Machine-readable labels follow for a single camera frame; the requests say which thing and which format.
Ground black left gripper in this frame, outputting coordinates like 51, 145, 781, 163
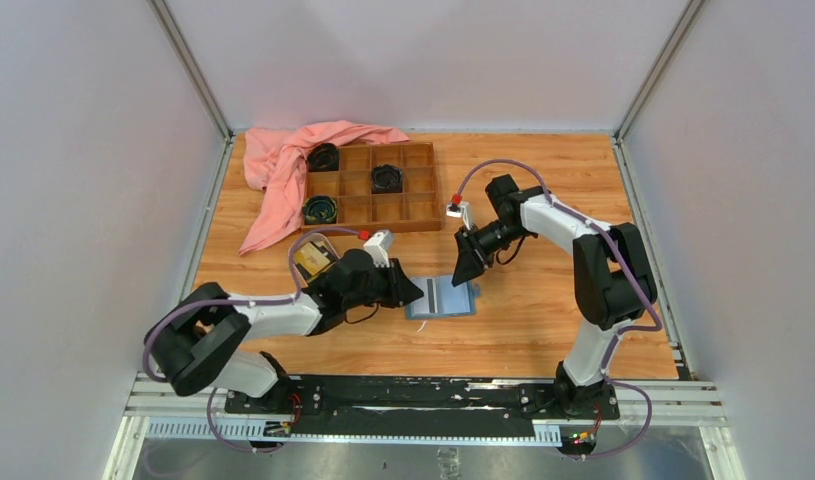
344, 258, 424, 310

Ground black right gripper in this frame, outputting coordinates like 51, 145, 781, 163
452, 219, 530, 287

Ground teal leather card holder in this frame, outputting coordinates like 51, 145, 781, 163
405, 275, 477, 320

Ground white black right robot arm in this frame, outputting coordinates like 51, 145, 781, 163
447, 175, 657, 418

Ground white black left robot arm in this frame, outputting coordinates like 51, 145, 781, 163
143, 249, 424, 413

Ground white card with magnetic stripe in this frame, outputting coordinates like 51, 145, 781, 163
407, 276, 443, 318

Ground pink oval card tray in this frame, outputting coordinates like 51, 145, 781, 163
290, 233, 340, 284

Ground yellow black credit card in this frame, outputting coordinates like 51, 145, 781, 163
293, 241, 336, 281

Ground wooden compartment tray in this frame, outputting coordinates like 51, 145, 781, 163
301, 142, 443, 233

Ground rolled dark dotted tie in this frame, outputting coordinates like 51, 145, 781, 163
370, 164, 403, 194

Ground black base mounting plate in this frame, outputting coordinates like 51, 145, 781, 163
223, 375, 620, 438

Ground rolled black tie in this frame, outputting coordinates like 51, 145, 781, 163
306, 143, 340, 173

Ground pink cloth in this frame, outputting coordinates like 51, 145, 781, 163
238, 120, 409, 256

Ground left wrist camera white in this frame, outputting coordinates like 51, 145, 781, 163
362, 229, 394, 268

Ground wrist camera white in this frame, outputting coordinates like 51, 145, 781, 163
445, 193, 476, 230
362, 229, 394, 268

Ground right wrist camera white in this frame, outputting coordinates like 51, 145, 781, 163
445, 193, 476, 230

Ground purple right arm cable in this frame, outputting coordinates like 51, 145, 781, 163
455, 158, 664, 461

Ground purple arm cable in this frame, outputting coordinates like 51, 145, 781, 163
455, 158, 664, 461
141, 226, 369, 456

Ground aluminium frame rail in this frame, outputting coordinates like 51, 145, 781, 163
104, 375, 744, 479

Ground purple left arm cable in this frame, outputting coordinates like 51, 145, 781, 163
141, 226, 369, 456

